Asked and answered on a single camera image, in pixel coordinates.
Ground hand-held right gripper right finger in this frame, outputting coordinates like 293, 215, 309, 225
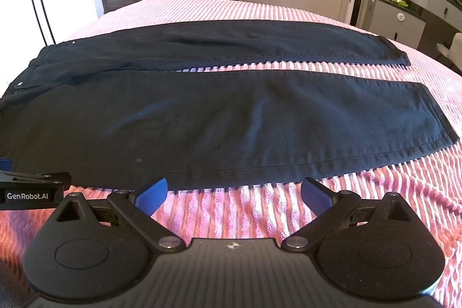
282, 177, 416, 253

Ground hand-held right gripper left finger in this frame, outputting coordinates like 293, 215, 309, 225
50, 178, 185, 253

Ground black pants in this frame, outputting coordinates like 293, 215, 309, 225
0, 19, 461, 192

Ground pink ribbed blanket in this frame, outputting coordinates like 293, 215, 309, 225
0, 0, 462, 308

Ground grey dresser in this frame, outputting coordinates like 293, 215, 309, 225
368, 0, 462, 58

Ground white chair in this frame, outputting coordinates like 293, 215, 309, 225
436, 32, 462, 70

